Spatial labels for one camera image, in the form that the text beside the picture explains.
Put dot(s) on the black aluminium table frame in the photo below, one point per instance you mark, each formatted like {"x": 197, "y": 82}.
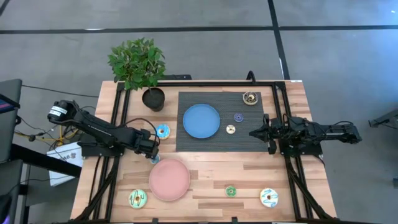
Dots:
{"x": 217, "y": 84}

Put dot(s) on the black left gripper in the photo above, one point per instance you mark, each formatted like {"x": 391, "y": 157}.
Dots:
{"x": 147, "y": 143}

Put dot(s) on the pink plate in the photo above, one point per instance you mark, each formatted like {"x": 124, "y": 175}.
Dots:
{"x": 169, "y": 180}

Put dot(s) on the dark grey desk panel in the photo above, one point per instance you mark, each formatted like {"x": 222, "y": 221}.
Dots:
{"x": 11, "y": 130}

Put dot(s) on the green artificial tree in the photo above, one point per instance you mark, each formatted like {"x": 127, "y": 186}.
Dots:
{"x": 136, "y": 62}

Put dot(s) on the black table beam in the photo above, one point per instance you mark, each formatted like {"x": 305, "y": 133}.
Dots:
{"x": 46, "y": 160}

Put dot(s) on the large chocolate sprinkled donut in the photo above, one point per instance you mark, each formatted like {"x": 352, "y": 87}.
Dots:
{"x": 246, "y": 99}

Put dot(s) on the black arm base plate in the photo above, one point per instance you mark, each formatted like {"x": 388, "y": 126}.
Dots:
{"x": 93, "y": 151}
{"x": 311, "y": 151}

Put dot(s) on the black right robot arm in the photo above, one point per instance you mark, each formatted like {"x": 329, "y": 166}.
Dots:
{"x": 329, "y": 130}

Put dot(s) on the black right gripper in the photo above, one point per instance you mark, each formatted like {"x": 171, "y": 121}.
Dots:
{"x": 276, "y": 130}

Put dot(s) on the dark grey woven placemat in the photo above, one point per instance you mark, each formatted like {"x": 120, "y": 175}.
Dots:
{"x": 224, "y": 143}

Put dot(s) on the large green frosted donut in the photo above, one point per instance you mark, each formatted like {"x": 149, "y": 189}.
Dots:
{"x": 132, "y": 199}

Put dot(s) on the black flat box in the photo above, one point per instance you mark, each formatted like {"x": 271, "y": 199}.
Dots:
{"x": 180, "y": 76}

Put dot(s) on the small blue frosted donut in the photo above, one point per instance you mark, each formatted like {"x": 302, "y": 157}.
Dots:
{"x": 155, "y": 161}

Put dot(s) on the white cardboard box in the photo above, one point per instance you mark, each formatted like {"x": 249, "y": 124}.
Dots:
{"x": 62, "y": 155}

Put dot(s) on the dark tablet with screen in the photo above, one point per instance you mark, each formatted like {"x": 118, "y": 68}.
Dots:
{"x": 6, "y": 104}

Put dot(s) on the black camera mount arch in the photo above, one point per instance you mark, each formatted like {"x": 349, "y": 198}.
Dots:
{"x": 253, "y": 78}

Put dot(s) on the large white blue-drizzled donut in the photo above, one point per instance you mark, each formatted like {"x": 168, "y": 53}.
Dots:
{"x": 263, "y": 199}

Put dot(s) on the small green frosted donut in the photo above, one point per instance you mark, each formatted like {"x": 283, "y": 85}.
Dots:
{"x": 227, "y": 191}

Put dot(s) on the small purple frosted donut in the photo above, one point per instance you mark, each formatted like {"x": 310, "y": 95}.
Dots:
{"x": 235, "y": 117}

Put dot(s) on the black plant pot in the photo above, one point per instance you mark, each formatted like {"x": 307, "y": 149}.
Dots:
{"x": 154, "y": 100}

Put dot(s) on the large blue frosted donut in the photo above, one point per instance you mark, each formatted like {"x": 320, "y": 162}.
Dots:
{"x": 158, "y": 132}

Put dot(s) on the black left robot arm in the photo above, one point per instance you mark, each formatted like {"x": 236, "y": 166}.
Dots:
{"x": 99, "y": 129}

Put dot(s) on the black frame clamp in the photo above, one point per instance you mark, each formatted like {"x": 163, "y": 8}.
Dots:
{"x": 234, "y": 220}
{"x": 154, "y": 221}

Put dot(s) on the blue plate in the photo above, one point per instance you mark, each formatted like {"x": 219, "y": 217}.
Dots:
{"x": 201, "y": 121}

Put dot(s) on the small cream frosted donut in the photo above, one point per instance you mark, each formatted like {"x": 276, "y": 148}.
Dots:
{"x": 228, "y": 129}

